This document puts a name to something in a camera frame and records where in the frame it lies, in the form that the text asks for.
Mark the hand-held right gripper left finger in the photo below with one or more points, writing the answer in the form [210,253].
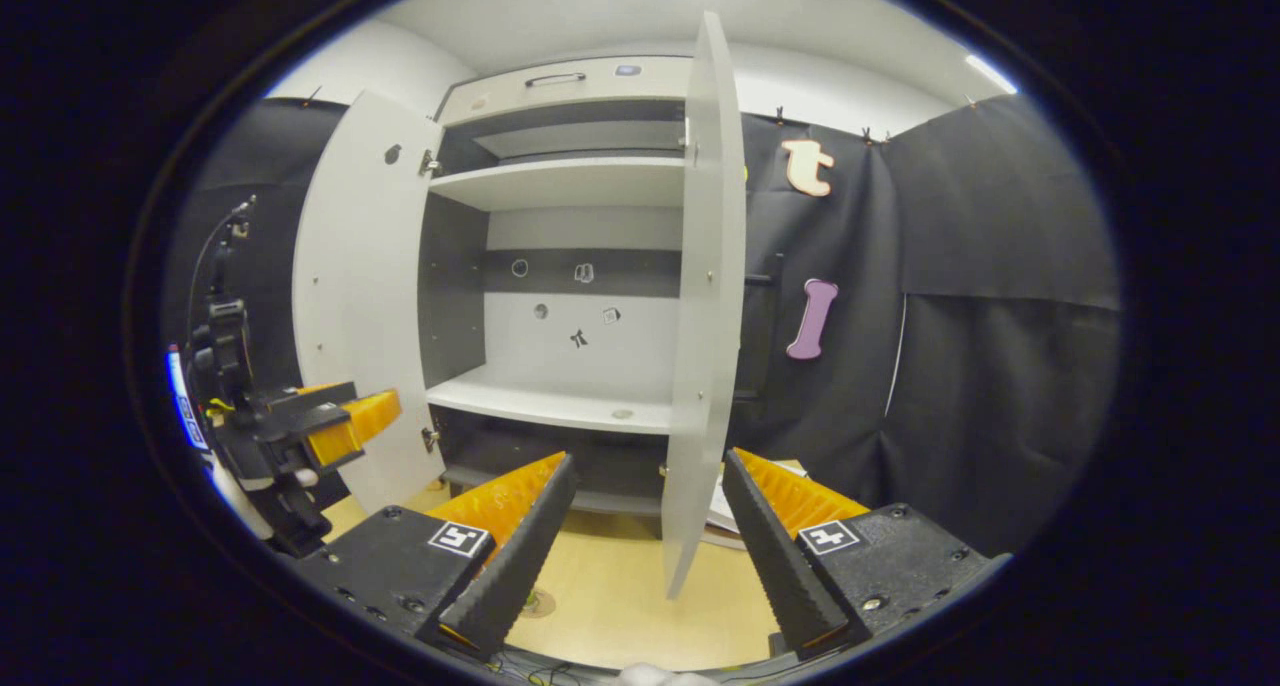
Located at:
[505,576]

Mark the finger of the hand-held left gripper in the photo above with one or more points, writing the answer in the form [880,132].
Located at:
[310,398]
[360,426]

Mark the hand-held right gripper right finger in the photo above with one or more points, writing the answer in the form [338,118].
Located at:
[780,566]

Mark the white cabinet door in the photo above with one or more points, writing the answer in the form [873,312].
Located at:
[705,316]
[360,286]

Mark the white cabinet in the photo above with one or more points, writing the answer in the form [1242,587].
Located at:
[455,286]

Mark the white cabinet shelf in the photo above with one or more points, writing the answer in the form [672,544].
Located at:
[570,181]

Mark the white cabinet drawer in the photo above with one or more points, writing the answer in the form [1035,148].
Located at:
[610,94]

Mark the printed booklet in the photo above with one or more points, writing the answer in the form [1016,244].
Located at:
[722,511]

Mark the black backdrop cloth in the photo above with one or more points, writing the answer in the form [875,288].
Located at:
[1000,366]

